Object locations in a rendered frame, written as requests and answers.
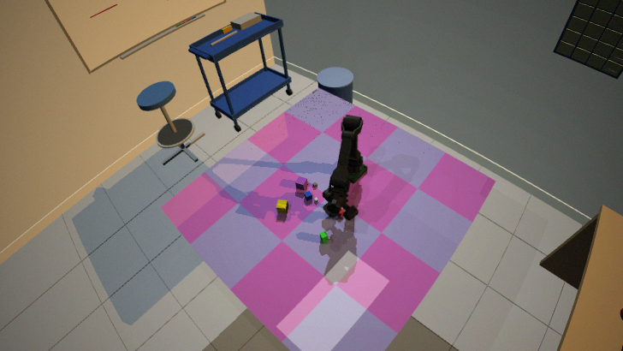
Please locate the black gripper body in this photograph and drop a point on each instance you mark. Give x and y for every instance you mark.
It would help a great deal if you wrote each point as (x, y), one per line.
(350, 211)

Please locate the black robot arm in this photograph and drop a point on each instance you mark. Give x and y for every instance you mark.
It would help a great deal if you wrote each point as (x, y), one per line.
(349, 162)

